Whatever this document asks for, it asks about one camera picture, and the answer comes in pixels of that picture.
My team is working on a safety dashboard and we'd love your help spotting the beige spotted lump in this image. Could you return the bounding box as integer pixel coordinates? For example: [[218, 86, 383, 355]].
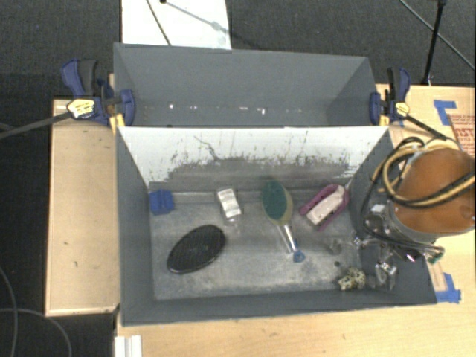
[[337, 266, 367, 292]]

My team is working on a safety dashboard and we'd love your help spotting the purple and white stapler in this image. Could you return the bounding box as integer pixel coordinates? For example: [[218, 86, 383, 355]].
[[298, 183, 351, 233]]

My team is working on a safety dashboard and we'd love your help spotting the grey metal bin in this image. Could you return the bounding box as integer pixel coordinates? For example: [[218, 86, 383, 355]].
[[111, 42, 438, 327]]

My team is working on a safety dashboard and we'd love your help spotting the blue plastic clip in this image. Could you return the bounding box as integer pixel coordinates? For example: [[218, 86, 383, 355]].
[[148, 188, 176, 216]]

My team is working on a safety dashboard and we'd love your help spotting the green scrub brush, clear handle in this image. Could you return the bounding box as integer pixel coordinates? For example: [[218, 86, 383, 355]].
[[260, 179, 307, 264]]

